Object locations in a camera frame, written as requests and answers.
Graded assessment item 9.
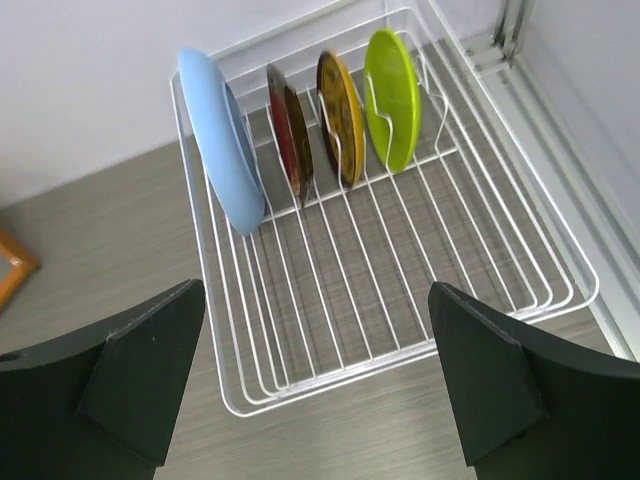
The white wire dish rack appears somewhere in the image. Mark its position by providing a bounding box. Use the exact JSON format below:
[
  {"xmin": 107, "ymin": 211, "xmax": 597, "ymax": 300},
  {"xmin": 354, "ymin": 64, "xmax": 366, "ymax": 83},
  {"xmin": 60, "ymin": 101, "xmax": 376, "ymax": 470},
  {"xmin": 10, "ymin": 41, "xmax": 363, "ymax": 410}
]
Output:
[{"xmin": 170, "ymin": 1, "xmax": 599, "ymax": 418}]

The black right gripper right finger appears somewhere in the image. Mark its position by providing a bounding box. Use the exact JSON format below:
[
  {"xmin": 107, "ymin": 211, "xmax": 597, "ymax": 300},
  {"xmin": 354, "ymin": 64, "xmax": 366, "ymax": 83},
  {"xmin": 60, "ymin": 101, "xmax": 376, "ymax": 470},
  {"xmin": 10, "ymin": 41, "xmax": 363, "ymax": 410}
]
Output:
[{"xmin": 428, "ymin": 282, "xmax": 639, "ymax": 479}]

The red patterned plate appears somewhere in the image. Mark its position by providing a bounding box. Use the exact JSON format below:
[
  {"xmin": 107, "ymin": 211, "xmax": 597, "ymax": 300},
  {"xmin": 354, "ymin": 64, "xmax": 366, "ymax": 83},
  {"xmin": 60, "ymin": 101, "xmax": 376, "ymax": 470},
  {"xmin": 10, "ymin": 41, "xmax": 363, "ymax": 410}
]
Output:
[{"xmin": 266, "ymin": 63, "xmax": 314, "ymax": 207}]

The brown yellow-rimmed plate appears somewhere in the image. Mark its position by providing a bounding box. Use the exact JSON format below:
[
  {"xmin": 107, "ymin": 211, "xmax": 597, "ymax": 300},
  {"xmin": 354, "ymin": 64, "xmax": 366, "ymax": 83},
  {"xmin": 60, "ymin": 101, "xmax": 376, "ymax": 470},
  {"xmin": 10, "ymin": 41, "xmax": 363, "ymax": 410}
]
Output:
[{"xmin": 316, "ymin": 50, "xmax": 365, "ymax": 189}]

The aluminium frame post right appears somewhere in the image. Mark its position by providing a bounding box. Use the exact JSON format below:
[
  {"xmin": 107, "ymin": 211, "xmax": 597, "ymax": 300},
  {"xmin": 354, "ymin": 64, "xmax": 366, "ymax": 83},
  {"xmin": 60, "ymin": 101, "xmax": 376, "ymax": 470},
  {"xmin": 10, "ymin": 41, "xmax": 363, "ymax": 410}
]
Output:
[{"xmin": 465, "ymin": 0, "xmax": 536, "ymax": 77}]

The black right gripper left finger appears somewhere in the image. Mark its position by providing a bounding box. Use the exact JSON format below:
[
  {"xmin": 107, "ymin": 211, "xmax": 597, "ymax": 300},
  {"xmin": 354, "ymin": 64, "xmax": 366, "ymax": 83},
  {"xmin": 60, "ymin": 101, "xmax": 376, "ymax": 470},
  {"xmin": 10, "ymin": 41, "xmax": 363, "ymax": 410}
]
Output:
[{"xmin": 1, "ymin": 279, "xmax": 206, "ymax": 479}]

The orange wooden shelf rack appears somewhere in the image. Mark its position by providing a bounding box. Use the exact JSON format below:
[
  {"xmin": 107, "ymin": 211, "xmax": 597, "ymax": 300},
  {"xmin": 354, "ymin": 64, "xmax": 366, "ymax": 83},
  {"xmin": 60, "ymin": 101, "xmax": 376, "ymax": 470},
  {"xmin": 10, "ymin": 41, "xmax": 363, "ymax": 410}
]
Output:
[{"xmin": 1, "ymin": 229, "xmax": 41, "ymax": 307}]

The light blue plate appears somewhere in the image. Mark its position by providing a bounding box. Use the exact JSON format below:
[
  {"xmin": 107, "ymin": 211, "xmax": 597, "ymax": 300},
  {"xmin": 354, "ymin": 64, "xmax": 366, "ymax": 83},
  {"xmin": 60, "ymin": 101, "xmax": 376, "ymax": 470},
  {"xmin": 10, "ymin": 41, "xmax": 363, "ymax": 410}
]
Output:
[{"xmin": 178, "ymin": 49, "xmax": 266, "ymax": 236}]

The lime green plate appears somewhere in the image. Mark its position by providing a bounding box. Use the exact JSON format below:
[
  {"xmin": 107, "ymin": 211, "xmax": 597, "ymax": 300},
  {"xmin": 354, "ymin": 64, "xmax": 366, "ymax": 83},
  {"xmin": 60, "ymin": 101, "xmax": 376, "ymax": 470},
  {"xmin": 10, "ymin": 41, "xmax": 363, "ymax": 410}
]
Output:
[{"xmin": 364, "ymin": 28, "xmax": 421, "ymax": 173}]

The aluminium side rail right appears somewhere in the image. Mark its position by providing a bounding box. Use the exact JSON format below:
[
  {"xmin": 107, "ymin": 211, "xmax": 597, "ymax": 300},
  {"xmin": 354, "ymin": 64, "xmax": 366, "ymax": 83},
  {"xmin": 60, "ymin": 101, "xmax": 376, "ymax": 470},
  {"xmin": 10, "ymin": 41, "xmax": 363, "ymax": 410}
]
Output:
[{"xmin": 463, "ymin": 46, "xmax": 639, "ymax": 360}]

